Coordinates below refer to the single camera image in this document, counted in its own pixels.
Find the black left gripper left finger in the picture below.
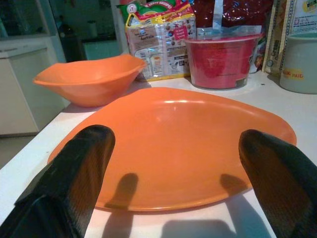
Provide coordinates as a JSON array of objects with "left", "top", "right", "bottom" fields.
[{"left": 0, "top": 124, "right": 116, "bottom": 238}]

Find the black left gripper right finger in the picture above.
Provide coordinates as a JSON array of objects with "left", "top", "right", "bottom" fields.
[{"left": 238, "top": 128, "right": 317, "bottom": 238}]

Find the white counter cabinet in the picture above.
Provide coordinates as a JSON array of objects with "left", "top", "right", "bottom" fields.
[{"left": 0, "top": 71, "right": 317, "bottom": 238}]

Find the white kitchen cabinet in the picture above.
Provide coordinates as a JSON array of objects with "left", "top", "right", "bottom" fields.
[{"left": 0, "top": 34, "right": 67, "bottom": 138}]

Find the orange plastic bowl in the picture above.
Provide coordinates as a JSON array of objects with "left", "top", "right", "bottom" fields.
[{"left": 32, "top": 54, "right": 147, "bottom": 108}]

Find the orange plastic plate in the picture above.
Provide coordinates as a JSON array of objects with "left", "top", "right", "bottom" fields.
[{"left": 47, "top": 87, "right": 298, "bottom": 212}]

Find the pale green mug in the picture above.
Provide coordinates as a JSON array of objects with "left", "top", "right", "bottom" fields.
[{"left": 279, "top": 31, "right": 317, "bottom": 95}]

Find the red instant noodle cup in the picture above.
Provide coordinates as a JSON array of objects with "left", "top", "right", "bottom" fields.
[{"left": 184, "top": 33, "right": 264, "bottom": 90}]

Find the cream cracker bag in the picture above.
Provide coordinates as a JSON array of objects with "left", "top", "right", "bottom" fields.
[{"left": 263, "top": 0, "right": 317, "bottom": 75}]

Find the yellow green noodle packet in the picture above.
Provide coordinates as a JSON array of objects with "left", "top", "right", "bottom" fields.
[{"left": 116, "top": 0, "right": 197, "bottom": 82}]

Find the dark red snack bag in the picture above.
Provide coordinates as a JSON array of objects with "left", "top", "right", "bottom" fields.
[{"left": 193, "top": 0, "right": 274, "bottom": 74}]

